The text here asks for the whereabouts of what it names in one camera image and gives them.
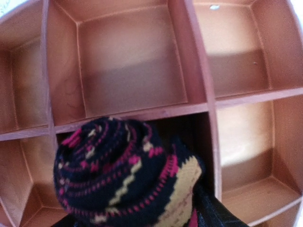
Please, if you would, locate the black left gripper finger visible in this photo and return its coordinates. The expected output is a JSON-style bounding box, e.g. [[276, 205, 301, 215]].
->
[[193, 184, 248, 227]]

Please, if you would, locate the black red orange argyle sock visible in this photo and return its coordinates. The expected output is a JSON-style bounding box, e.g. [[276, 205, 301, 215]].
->
[[53, 117, 204, 227]]

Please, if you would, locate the brown wooden compartment tray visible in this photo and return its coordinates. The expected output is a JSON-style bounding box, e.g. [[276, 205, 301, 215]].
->
[[0, 0, 303, 227]]

